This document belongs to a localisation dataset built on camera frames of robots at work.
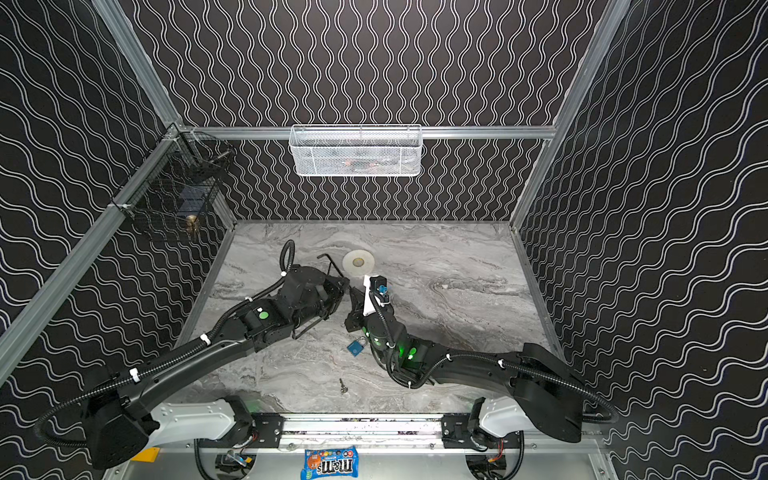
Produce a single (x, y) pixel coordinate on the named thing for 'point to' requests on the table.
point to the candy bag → (331, 462)
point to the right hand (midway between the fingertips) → (350, 293)
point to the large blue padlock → (355, 347)
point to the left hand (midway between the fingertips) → (362, 283)
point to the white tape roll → (358, 262)
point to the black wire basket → (178, 187)
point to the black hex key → (325, 254)
